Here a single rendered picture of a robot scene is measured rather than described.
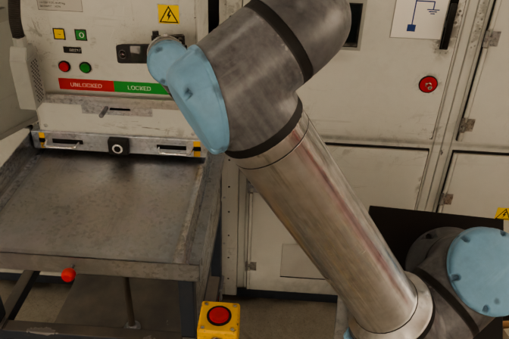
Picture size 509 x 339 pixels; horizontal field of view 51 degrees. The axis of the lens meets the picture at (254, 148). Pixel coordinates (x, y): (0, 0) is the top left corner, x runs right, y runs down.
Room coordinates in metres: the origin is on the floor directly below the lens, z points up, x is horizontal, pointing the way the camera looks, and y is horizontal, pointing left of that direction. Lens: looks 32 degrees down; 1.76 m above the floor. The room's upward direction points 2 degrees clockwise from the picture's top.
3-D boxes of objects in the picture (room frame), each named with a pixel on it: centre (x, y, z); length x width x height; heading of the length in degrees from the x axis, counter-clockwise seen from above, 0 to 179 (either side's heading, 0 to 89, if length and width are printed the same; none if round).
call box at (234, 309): (0.72, 0.06, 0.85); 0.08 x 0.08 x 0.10; 88
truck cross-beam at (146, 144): (1.39, 0.41, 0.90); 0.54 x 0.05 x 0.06; 88
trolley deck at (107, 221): (1.27, 0.42, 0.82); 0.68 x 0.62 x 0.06; 178
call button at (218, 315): (0.72, 0.06, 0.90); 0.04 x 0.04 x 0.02
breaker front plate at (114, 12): (1.37, 0.41, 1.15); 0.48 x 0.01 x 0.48; 88
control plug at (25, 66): (1.31, 0.62, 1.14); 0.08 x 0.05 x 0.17; 178
